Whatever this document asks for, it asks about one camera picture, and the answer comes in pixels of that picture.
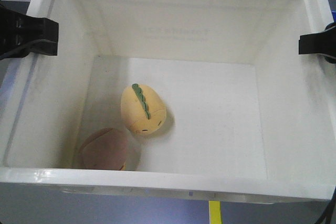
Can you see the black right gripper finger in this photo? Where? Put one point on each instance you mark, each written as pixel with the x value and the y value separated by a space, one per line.
pixel 322 43

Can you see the yellow egg plush green stripe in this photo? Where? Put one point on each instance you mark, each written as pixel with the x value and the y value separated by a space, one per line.
pixel 142 110

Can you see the white plastic tote box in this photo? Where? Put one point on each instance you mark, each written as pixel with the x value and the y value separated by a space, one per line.
pixel 249 119

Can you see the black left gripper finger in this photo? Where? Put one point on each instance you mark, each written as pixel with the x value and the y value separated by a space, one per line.
pixel 22 34

